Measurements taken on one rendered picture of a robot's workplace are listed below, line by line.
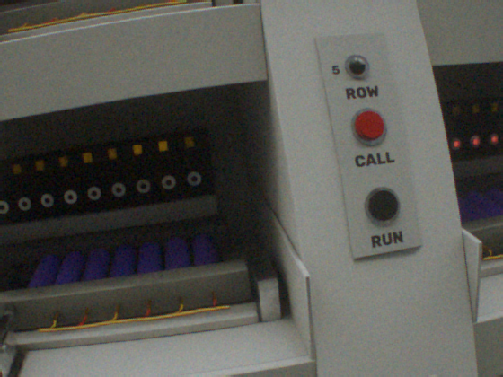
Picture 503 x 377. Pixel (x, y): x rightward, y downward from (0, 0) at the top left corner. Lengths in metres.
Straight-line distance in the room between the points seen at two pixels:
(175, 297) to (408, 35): 0.21
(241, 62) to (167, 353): 0.17
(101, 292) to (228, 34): 0.17
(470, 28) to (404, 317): 0.18
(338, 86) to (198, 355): 0.17
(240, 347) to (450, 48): 0.22
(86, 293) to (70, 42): 0.15
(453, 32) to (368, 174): 0.11
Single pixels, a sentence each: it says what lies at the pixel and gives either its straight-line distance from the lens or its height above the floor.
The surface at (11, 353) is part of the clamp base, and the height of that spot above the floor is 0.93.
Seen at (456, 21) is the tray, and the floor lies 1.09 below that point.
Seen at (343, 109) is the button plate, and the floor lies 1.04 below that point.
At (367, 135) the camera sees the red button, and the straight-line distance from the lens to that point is 0.31.
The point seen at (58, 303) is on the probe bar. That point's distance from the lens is 0.38.
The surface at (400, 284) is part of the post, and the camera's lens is 0.32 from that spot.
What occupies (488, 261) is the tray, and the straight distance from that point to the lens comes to 0.41.
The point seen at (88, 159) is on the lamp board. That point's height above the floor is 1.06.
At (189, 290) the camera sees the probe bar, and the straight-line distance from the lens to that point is 0.37.
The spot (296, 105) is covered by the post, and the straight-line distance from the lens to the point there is 0.31.
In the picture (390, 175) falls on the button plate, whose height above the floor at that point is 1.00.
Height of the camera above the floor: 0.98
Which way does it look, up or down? 4 degrees up
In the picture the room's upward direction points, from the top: 9 degrees counter-clockwise
